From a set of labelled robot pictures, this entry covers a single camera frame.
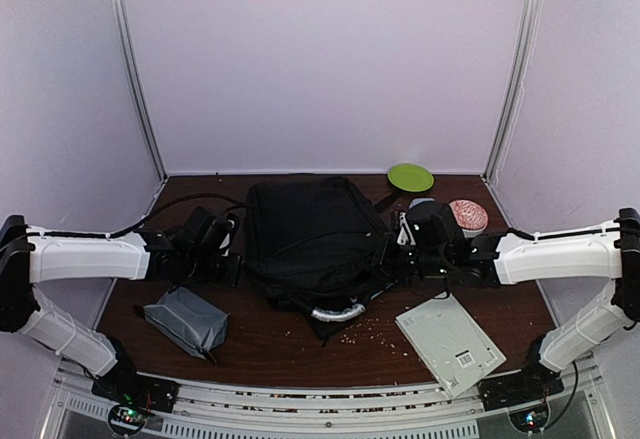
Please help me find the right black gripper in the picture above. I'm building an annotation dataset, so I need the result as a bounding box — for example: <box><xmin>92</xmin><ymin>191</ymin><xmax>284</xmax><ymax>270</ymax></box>
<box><xmin>358</xmin><ymin>233</ymin><xmax>450</xmax><ymax>288</ymax></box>

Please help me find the blue glasses case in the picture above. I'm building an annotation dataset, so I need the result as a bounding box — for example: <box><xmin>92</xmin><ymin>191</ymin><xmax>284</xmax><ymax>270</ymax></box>
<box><xmin>408</xmin><ymin>197</ymin><xmax>435</xmax><ymax>209</ymax></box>

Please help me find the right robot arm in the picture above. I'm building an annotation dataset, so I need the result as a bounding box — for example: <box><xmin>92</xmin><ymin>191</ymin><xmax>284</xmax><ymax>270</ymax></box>
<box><xmin>391</xmin><ymin>201</ymin><xmax>639</xmax><ymax>401</ymax></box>

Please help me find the red patterned bowl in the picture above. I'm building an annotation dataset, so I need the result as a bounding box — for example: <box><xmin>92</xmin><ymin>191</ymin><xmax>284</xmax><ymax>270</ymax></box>
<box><xmin>449</xmin><ymin>199</ymin><xmax>489</xmax><ymax>234</ymax></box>

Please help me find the aluminium frame post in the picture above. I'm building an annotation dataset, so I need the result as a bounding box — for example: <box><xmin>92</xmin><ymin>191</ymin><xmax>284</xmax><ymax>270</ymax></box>
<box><xmin>110</xmin><ymin>0</ymin><xmax>168</xmax><ymax>181</ymax></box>
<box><xmin>483</xmin><ymin>0</ymin><xmax>542</xmax><ymax>186</ymax></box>

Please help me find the right aluminium frame post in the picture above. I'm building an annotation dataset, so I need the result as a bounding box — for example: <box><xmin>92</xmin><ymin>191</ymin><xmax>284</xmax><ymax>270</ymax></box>
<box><xmin>483</xmin><ymin>0</ymin><xmax>542</xmax><ymax>186</ymax></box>

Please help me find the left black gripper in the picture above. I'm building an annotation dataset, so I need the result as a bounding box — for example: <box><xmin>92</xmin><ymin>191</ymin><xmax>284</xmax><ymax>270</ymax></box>
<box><xmin>185</xmin><ymin>251</ymin><xmax>242</xmax><ymax>287</ymax></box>

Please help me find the green plate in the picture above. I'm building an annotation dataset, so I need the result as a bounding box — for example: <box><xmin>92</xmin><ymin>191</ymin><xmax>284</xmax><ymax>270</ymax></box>
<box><xmin>387</xmin><ymin>163</ymin><xmax>435</xmax><ymax>193</ymax></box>

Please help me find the grey notebook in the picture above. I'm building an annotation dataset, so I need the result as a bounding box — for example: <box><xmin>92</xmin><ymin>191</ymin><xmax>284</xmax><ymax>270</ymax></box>
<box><xmin>395</xmin><ymin>293</ymin><xmax>506</xmax><ymax>399</ymax></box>

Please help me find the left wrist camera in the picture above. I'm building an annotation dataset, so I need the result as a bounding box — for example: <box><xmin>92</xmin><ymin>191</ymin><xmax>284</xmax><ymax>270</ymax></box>
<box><xmin>184</xmin><ymin>206</ymin><xmax>240</xmax><ymax>250</ymax></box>

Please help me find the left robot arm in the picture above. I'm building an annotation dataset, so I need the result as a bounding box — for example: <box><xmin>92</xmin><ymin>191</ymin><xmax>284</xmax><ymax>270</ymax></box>
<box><xmin>1</xmin><ymin>208</ymin><xmax>240</xmax><ymax>403</ymax></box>

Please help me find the front aluminium rail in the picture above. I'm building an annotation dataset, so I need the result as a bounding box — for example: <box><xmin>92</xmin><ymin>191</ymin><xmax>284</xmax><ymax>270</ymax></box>
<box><xmin>39</xmin><ymin>351</ymin><xmax>616</xmax><ymax>439</ymax></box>

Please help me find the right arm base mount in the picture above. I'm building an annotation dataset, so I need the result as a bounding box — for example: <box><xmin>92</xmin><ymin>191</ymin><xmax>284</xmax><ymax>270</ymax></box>
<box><xmin>478</xmin><ymin>336</ymin><xmax>564</xmax><ymax>434</ymax></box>

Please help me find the black zip pouch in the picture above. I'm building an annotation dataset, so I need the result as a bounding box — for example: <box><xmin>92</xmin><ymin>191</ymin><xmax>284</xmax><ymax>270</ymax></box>
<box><xmin>306</xmin><ymin>317</ymin><xmax>358</xmax><ymax>348</ymax></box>

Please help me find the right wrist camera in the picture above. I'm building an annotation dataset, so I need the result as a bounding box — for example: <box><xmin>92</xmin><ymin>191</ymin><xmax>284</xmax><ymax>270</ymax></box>
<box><xmin>397</xmin><ymin>201</ymin><xmax>464</xmax><ymax>247</ymax></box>

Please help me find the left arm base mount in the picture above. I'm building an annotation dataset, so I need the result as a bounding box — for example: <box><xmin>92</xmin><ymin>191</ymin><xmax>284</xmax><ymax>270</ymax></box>
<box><xmin>84</xmin><ymin>337</ymin><xmax>179</xmax><ymax>438</ymax></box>

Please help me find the black student backpack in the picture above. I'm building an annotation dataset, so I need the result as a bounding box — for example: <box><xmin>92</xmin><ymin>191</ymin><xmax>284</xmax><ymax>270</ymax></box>
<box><xmin>244</xmin><ymin>176</ymin><xmax>395</xmax><ymax>322</ymax></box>

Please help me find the left aluminium frame post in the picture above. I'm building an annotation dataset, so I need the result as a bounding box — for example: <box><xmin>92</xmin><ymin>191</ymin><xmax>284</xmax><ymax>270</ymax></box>
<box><xmin>110</xmin><ymin>0</ymin><xmax>168</xmax><ymax>181</ymax></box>

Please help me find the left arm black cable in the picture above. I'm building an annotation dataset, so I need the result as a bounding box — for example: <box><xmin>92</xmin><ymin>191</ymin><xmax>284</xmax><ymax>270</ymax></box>
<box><xmin>29</xmin><ymin>191</ymin><xmax>251</xmax><ymax>240</ymax></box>

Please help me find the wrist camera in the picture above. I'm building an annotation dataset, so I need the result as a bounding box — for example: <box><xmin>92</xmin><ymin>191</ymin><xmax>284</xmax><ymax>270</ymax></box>
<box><xmin>397</xmin><ymin>201</ymin><xmax>464</xmax><ymax>247</ymax></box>
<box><xmin>184</xmin><ymin>206</ymin><xmax>240</xmax><ymax>250</ymax></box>

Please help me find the grey pencil pouch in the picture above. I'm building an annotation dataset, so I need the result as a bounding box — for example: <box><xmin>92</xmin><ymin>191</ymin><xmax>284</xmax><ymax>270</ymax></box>
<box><xmin>133</xmin><ymin>287</ymin><xmax>229</xmax><ymax>365</ymax></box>

